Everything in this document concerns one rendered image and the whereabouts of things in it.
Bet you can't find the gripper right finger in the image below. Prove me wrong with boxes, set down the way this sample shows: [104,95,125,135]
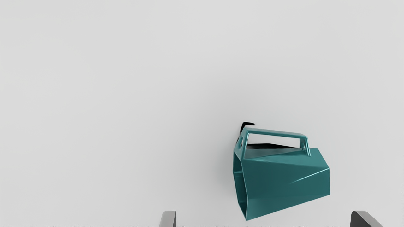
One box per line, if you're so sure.
[350,210,384,227]

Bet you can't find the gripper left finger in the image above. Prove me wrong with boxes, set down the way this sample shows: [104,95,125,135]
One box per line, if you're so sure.
[159,211,177,227]

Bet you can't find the teal faceted mug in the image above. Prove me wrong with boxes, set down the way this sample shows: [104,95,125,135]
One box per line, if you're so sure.
[233,127,331,221]

